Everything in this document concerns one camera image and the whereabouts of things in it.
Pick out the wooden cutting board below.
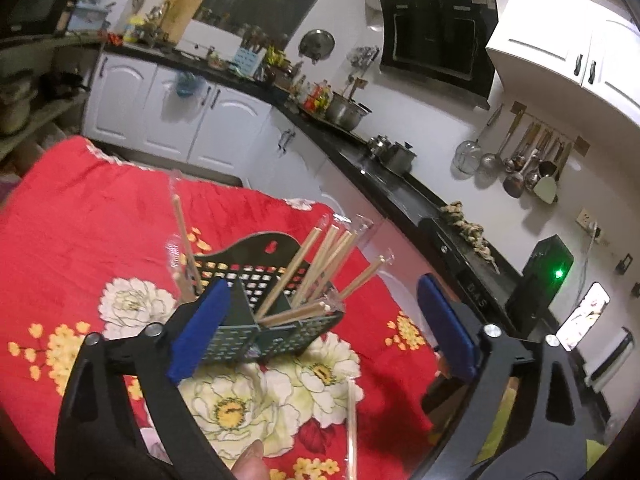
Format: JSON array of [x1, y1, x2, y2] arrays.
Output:
[[158, 0, 206, 44]]

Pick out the pile of zongzi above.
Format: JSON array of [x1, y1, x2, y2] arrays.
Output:
[[439, 200, 499, 267]]

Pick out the wire mesh strainer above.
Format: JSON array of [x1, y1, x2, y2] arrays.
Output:
[[452, 104, 504, 176]]

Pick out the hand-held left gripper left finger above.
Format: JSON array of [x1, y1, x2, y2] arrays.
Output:
[[54, 278, 236, 480]]

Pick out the steel pot lid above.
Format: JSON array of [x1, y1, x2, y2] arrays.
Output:
[[298, 29, 335, 62]]

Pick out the black device with green light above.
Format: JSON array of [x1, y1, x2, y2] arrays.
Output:
[[504, 234, 575, 337]]

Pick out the black built-in oven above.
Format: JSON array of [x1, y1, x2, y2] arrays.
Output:
[[419, 217, 522, 322]]

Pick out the black kitchen countertop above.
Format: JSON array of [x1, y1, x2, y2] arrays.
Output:
[[102, 41, 553, 322]]

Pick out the white kitchen cabinets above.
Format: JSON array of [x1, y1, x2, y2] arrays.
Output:
[[81, 51, 387, 222]]

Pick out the row of hanging cooking utensils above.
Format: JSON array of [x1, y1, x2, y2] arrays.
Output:
[[502, 101, 592, 207]]

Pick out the bamboo chopstick pair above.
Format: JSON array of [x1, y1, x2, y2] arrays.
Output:
[[346, 378, 361, 479], [338, 255, 397, 302], [167, 170, 204, 304]]

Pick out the red floral tablecloth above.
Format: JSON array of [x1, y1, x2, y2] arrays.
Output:
[[0, 135, 447, 480]]

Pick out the blue dish rack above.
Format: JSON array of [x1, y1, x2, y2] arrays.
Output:
[[66, 2, 109, 34]]

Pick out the small steel kettle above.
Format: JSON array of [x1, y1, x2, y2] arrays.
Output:
[[367, 134, 397, 159]]

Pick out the white wall socket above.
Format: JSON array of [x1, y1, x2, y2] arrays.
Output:
[[574, 208, 604, 234]]

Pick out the group of condiment bottles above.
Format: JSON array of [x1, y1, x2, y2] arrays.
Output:
[[289, 76, 334, 114]]

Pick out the dark green utensil basket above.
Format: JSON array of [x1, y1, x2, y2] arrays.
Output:
[[184, 231, 347, 367]]

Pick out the blue knife block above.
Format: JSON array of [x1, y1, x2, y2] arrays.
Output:
[[234, 42, 264, 74]]

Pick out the black range hood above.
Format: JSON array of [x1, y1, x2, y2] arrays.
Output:
[[378, 0, 500, 111]]

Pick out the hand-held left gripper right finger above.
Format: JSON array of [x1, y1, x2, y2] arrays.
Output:
[[414, 273, 589, 480]]

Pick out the bunch of chopsticks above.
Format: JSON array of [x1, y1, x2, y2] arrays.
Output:
[[254, 214, 375, 329]]

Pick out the white upper wall cabinet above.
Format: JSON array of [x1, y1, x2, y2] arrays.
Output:
[[485, 0, 640, 127]]

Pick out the steel stock pot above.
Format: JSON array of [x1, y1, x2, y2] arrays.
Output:
[[327, 92, 374, 131]]

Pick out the person's left hand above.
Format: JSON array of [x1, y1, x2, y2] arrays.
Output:
[[231, 439, 272, 480]]

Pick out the steel ladle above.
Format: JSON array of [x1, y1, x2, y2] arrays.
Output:
[[480, 119, 519, 171]]

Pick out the steel pot with lid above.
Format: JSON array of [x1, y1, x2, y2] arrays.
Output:
[[382, 140, 419, 176]]

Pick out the white lit screen device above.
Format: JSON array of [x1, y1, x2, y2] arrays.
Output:
[[554, 282, 612, 352]]

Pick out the blue hanging bag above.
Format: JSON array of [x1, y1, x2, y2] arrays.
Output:
[[174, 70, 201, 97]]

